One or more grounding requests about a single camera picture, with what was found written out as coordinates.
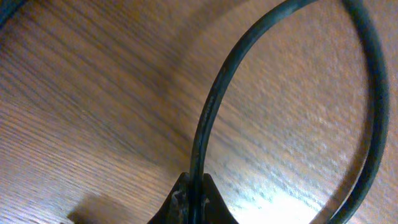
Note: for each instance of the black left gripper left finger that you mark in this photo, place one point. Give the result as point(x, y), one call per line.
point(175, 208)

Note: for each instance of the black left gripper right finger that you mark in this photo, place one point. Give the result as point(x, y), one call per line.
point(214, 208)

